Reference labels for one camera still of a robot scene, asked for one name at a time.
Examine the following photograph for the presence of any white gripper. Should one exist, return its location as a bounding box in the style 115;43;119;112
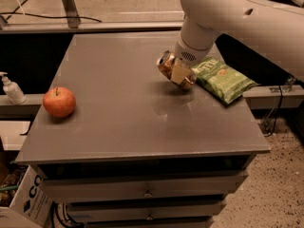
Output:
171;32;213;85

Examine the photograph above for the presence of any orange soda can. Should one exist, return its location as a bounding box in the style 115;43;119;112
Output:
157;50;197;90

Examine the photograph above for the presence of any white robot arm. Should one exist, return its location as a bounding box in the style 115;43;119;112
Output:
175;0;304;81

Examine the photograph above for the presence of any green chip bag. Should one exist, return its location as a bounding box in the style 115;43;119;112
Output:
192;57;257;105

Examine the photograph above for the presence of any grey drawer cabinet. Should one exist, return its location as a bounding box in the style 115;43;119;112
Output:
18;31;270;228

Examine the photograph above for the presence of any red apple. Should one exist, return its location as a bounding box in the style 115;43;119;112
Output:
43;86;76;118

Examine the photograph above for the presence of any white pump bottle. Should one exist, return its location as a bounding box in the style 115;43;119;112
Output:
0;72;27;105

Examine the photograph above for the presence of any white cardboard box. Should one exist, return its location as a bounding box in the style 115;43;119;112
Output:
0;166;53;228

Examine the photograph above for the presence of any black cable at right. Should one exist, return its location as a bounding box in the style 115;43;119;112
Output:
262;85;284;138

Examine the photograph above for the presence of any metal railing frame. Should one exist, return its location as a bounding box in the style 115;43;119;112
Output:
0;0;304;35

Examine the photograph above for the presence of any black cable on floor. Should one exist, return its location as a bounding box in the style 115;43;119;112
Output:
0;0;103;24

